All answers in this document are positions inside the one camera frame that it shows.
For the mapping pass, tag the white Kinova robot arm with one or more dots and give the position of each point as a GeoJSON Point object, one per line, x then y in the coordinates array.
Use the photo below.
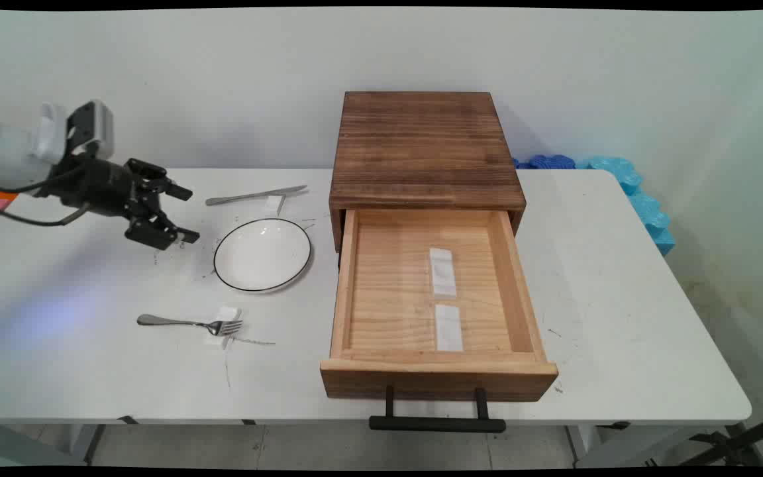
{"type": "Point", "coordinates": [7, 156]}

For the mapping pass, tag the white plate with black rim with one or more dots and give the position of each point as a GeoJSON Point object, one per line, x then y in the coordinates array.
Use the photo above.
{"type": "Point", "coordinates": [262, 255]}

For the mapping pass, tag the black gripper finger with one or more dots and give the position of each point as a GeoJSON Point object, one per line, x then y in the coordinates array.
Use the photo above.
{"type": "Point", "coordinates": [153, 228]}
{"type": "Point", "coordinates": [153, 180]}

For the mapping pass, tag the white knife rest block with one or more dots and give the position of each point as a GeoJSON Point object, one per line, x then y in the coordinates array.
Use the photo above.
{"type": "Point", "coordinates": [274, 205]}

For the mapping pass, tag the black metal stand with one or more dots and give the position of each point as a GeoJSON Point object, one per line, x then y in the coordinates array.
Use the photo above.
{"type": "Point", "coordinates": [746, 434]}

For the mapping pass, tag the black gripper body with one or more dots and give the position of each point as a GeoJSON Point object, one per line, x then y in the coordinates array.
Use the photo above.
{"type": "Point", "coordinates": [93, 185]}

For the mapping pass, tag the light wooden drawer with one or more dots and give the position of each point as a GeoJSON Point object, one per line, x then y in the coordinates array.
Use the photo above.
{"type": "Point", "coordinates": [408, 298]}

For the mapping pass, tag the light blue foam mat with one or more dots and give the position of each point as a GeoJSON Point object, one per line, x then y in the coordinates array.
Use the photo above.
{"type": "Point", "coordinates": [646, 209]}

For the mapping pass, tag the white fork rest block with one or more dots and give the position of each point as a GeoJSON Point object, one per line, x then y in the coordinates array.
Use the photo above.
{"type": "Point", "coordinates": [226, 311]}

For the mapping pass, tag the white grey wrist camera box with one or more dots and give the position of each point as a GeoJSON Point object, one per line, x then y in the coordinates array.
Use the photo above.
{"type": "Point", "coordinates": [93, 126]}

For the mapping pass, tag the silver table knife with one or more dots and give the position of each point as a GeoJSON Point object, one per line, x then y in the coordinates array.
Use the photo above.
{"type": "Point", "coordinates": [249, 195]}

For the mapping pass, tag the white block in drawer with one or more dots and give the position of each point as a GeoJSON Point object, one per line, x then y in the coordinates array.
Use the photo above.
{"type": "Point", "coordinates": [442, 271]}
{"type": "Point", "coordinates": [448, 328]}

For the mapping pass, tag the dark wooden cabinet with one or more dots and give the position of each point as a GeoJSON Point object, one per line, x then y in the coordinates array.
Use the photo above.
{"type": "Point", "coordinates": [421, 152]}

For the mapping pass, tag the silver fork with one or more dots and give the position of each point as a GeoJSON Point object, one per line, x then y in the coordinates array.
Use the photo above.
{"type": "Point", "coordinates": [169, 322]}

